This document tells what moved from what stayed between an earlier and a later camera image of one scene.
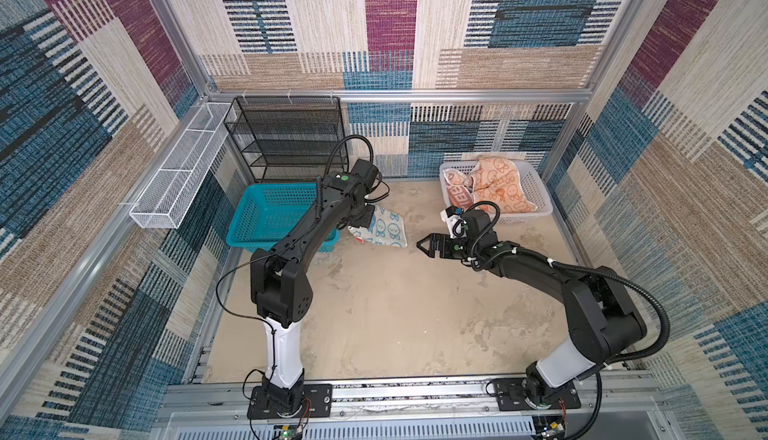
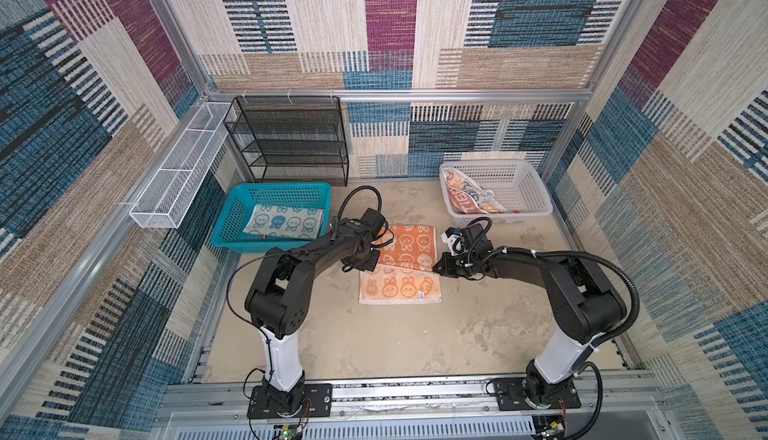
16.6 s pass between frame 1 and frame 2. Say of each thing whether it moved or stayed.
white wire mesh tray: stayed
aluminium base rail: stayed
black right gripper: moved
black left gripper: moved
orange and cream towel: moved
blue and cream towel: moved
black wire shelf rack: stayed
